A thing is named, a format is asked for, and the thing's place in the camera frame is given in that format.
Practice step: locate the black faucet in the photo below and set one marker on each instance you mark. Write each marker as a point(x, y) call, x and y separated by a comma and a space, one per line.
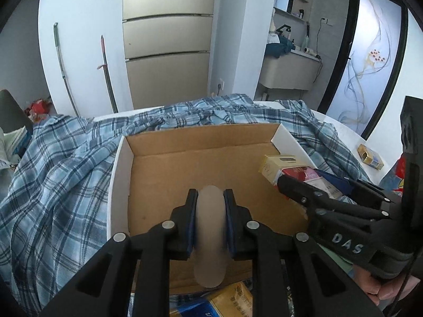
point(283, 28)

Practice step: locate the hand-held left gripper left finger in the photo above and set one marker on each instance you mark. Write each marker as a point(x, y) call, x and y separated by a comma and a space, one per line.
point(191, 228)

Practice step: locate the red and cream packet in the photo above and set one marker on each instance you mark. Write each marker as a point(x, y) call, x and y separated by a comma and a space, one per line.
point(290, 170)

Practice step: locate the blue plaid cloth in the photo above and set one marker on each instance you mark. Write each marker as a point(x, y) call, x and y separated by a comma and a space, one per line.
point(59, 178)

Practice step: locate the beige refrigerator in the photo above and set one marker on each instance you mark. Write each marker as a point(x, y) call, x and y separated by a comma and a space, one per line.
point(165, 66)

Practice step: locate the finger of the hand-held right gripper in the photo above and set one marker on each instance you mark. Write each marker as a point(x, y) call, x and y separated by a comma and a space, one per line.
point(297, 190)
point(340, 181)

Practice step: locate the wall socket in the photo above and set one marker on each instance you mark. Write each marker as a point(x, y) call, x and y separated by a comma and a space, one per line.
point(220, 84)

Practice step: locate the grey chair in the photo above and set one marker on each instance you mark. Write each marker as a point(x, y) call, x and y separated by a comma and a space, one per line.
point(10, 109)

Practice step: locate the cardboard box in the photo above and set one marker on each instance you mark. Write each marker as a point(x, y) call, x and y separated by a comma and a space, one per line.
point(198, 161)

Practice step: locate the teal towel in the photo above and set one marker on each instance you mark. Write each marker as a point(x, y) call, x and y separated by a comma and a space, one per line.
point(277, 49)

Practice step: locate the black-framed glass door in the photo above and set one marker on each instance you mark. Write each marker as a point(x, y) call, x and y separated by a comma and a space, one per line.
point(370, 49)

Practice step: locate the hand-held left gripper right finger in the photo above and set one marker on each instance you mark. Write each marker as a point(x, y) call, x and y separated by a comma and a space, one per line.
point(230, 228)

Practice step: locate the yellow packet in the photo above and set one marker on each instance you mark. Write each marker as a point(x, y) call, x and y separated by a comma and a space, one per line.
point(228, 300)

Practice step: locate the blue packet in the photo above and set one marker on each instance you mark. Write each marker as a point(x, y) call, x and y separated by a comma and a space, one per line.
point(188, 308)

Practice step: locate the round beige pad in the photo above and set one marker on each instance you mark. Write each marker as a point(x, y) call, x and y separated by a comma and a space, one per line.
point(210, 234)

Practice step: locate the person's right hand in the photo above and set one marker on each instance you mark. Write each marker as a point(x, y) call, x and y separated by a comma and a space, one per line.
point(373, 287)

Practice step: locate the colourful printed bag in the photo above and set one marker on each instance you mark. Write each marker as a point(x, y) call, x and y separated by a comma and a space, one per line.
point(396, 171)

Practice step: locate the white plastic bag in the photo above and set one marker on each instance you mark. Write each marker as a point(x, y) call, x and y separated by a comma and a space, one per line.
point(8, 145)

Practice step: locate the grey pole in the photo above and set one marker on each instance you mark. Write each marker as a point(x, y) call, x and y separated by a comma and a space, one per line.
point(62, 69)

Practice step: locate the red bag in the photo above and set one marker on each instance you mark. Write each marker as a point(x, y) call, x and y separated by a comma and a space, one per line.
point(37, 107)

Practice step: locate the beige vanity cabinet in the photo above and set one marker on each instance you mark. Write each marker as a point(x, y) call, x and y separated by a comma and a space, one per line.
point(287, 72)

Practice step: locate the small yellow and blue box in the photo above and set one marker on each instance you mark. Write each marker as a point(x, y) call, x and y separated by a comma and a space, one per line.
point(370, 158)

